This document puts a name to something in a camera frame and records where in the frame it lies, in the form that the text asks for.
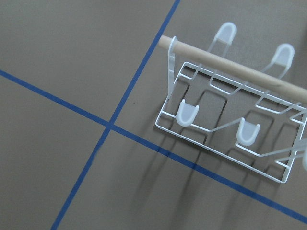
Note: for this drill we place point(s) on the white wire cup rack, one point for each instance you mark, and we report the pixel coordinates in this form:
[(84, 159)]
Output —
[(253, 118)]

